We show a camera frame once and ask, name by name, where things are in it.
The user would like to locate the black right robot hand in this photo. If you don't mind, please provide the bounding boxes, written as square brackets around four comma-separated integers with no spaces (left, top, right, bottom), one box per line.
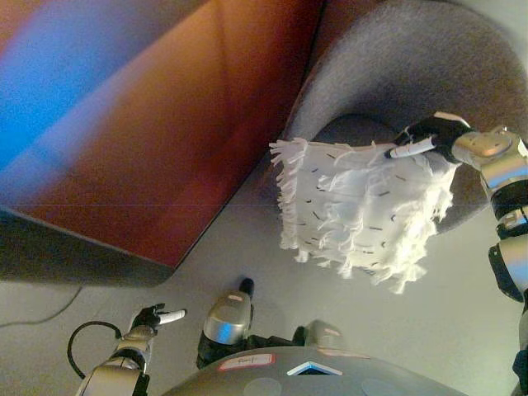
[383,111,475,166]

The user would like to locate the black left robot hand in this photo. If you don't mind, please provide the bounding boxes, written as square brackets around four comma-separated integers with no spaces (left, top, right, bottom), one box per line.
[139,303,187,331]

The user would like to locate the white fringed throw pillow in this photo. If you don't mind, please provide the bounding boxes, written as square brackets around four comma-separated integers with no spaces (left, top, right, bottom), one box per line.
[268,138,457,295]

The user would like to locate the grey fabric armchair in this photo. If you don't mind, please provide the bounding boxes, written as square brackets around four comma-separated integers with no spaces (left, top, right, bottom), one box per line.
[280,0,528,238]

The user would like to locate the grey robot torso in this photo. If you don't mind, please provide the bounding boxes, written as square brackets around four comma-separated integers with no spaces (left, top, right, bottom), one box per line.
[158,336,471,396]

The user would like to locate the reddish brown wooden cabinet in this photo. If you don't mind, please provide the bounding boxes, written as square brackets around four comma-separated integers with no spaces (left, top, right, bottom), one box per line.
[0,0,327,288]

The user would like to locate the silver right robot leg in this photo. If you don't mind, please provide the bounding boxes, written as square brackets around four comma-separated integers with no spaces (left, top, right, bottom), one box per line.
[292,319,346,351]

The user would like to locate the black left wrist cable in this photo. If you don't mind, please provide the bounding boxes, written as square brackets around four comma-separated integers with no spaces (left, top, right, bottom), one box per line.
[67,321,125,380]

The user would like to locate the thin black floor cable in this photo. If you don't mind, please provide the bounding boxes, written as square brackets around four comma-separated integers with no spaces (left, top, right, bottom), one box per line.
[0,286,83,329]

